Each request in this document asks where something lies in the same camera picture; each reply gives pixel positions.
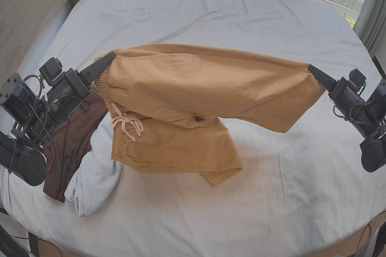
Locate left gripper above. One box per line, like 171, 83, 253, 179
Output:
45, 51, 116, 127

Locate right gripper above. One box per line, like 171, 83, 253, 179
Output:
308, 64, 367, 124

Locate tan shorts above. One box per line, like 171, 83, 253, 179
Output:
93, 43, 320, 188

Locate bed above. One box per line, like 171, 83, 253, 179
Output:
0, 0, 386, 257

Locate brown garment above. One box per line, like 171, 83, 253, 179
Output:
42, 93, 109, 203

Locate grey-green curtain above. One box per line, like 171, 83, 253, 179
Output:
351, 0, 386, 53

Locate pale blue garment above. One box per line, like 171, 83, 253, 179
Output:
65, 117, 122, 218

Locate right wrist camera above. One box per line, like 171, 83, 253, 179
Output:
348, 68, 367, 93

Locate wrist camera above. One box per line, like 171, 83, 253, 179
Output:
39, 58, 64, 88
348, 68, 367, 93

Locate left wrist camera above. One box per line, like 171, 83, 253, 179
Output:
39, 58, 64, 88

